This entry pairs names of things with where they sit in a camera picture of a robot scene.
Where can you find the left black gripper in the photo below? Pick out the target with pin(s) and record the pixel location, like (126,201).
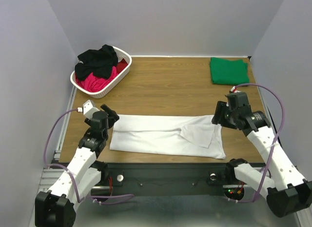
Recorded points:
(112,113)

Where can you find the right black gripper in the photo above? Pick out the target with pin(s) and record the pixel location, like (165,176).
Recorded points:
(218,113)

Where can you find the white t-shirt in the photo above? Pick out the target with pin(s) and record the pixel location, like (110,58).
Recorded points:
(168,135)

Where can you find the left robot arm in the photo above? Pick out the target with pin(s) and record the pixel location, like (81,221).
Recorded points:
(57,206)

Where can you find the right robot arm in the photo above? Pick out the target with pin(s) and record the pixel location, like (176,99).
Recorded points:
(285,189)

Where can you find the pink t-shirt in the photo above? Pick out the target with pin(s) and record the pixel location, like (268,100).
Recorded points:
(95,84)

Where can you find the folded green t-shirt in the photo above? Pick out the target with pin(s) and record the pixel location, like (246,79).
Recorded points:
(227,72)

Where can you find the dark red t-shirt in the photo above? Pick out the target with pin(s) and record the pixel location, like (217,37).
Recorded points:
(121,66)

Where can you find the black t-shirt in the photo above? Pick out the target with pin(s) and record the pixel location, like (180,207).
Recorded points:
(100,63)

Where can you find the white plastic basket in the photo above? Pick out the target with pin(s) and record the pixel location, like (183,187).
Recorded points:
(122,55)

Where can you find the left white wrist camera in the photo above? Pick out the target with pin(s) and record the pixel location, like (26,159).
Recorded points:
(88,109)

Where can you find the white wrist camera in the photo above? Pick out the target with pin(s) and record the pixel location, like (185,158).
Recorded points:
(234,90)
(88,109)

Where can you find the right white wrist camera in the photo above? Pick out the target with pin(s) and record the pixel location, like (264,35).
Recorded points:
(234,90)

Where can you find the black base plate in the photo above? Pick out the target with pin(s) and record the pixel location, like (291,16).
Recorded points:
(173,179)

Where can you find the aluminium frame rail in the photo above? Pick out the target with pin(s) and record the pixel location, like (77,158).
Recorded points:
(54,143)

